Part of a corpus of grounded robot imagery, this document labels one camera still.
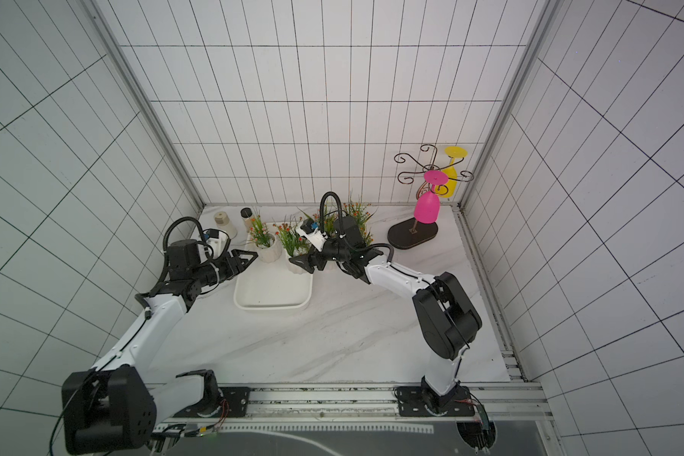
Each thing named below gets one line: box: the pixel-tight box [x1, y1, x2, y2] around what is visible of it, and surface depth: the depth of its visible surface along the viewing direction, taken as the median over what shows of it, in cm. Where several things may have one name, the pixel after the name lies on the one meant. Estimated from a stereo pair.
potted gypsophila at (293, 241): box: [272, 214, 313, 275], surface depth 80 cm
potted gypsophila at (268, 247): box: [249, 214, 283, 264], surface depth 100 cm
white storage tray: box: [233, 251, 314, 311], surface depth 92 cm
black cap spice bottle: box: [240, 207, 253, 233], surface depth 106 cm
